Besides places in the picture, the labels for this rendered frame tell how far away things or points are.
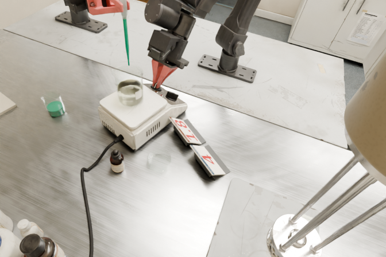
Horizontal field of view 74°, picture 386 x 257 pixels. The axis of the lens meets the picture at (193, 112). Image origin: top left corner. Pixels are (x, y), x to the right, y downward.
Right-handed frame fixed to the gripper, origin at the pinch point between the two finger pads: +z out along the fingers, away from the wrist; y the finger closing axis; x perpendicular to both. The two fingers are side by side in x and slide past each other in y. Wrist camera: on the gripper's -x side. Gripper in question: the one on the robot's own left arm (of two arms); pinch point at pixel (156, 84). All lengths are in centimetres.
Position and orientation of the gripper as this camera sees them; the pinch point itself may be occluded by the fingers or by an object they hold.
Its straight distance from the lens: 70.8
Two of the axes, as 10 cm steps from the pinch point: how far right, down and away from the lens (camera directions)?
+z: -4.2, 8.4, 3.3
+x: 2.5, -2.4, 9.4
